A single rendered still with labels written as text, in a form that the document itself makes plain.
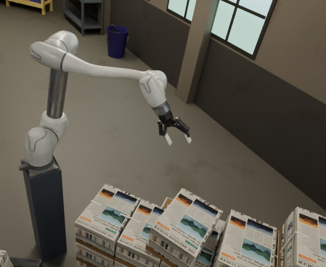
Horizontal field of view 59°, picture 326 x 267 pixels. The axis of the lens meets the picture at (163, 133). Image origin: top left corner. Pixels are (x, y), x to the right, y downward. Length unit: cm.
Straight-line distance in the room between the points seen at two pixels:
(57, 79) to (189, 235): 115
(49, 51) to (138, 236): 118
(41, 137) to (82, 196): 141
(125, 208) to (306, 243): 109
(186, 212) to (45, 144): 93
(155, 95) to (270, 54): 254
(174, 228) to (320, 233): 75
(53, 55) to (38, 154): 65
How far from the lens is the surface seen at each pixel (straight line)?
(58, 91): 185
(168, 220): 171
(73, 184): 327
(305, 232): 169
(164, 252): 178
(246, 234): 181
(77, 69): 154
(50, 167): 201
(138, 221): 197
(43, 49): 158
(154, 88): 146
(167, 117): 153
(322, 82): 355
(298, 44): 364
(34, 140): 187
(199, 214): 179
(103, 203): 204
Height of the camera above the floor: 243
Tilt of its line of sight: 37 degrees down
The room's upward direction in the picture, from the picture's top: 12 degrees clockwise
